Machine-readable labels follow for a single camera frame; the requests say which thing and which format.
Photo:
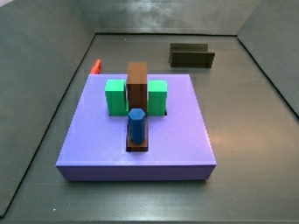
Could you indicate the purple base board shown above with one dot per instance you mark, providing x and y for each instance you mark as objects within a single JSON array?
[{"x": 94, "y": 153}]

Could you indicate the red peg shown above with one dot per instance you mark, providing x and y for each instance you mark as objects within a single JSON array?
[{"x": 95, "y": 69}]

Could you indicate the black angle bracket holder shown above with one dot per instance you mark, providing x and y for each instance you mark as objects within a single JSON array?
[{"x": 190, "y": 55}]

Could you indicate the green block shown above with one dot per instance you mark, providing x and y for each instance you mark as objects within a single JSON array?
[
  {"x": 117, "y": 97},
  {"x": 157, "y": 97}
]

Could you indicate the green block right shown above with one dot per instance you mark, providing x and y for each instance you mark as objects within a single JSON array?
[{"x": 157, "y": 97}]

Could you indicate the green block left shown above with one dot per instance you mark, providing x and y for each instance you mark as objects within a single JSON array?
[{"x": 117, "y": 97}]

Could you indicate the blue hexagonal peg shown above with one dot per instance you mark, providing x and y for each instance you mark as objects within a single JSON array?
[{"x": 137, "y": 121}]

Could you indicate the brown upright block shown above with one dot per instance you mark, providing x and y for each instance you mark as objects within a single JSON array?
[{"x": 137, "y": 97}]

